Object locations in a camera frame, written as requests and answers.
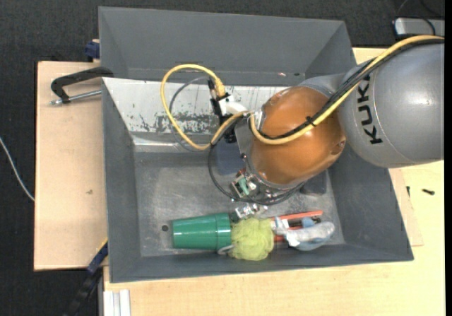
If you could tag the grey metal bin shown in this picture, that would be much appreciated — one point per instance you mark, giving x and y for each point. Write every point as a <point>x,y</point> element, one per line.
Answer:
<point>183,173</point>

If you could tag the small black screw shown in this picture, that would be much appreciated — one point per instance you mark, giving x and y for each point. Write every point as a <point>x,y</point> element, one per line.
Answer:
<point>429,192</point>

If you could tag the pale brown cardboard board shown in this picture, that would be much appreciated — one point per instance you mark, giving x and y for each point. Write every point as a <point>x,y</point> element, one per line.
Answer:
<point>67,166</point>

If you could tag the orange-red hand tool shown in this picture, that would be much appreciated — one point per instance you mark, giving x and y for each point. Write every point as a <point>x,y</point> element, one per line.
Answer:
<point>300,216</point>

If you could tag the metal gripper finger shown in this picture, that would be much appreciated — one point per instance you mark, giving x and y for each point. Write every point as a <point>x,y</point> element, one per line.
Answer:
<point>253,208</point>
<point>241,212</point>

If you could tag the yellow-green mesh bath sponge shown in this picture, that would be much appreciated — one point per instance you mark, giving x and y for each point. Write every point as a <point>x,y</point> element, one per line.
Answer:
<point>251,239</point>

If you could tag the black cylinder on white bracket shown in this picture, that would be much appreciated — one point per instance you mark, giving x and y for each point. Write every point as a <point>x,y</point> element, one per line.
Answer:
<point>230,106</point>

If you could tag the green plastic cup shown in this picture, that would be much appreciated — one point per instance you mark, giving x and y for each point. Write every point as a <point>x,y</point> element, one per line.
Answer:
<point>197,231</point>

